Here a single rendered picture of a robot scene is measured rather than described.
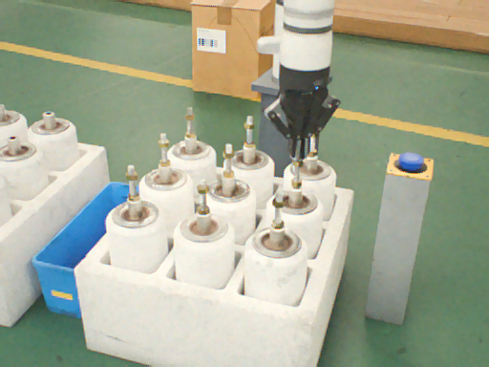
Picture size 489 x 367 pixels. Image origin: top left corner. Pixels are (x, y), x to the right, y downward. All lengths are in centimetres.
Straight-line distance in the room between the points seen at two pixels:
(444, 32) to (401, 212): 175
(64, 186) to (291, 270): 54
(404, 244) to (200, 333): 38
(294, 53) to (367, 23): 192
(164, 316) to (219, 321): 9
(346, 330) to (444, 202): 54
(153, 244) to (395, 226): 41
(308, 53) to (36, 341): 69
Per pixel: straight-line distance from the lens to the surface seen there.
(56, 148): 127
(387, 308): 114
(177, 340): 100
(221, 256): 91
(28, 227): 115
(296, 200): 98
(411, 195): 100
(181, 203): 104
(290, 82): 87
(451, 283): 129
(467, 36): 269
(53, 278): 113
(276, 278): 88
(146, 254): 96
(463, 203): 156
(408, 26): 272
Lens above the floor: 79
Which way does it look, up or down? 31 degrees down
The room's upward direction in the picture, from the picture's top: 1 degrees clockwise
